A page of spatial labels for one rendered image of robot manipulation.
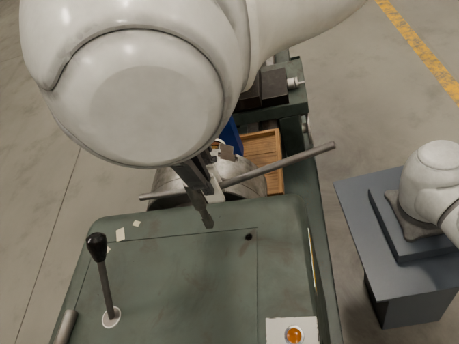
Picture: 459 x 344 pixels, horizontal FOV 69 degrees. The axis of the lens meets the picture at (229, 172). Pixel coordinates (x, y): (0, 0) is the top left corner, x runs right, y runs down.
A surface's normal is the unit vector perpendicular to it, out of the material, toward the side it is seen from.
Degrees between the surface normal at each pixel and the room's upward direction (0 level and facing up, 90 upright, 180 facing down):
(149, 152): 86
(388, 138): 0
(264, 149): 0
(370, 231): 0
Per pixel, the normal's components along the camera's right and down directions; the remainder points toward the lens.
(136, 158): 0.24, 0.63
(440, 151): -0.31, -0.68
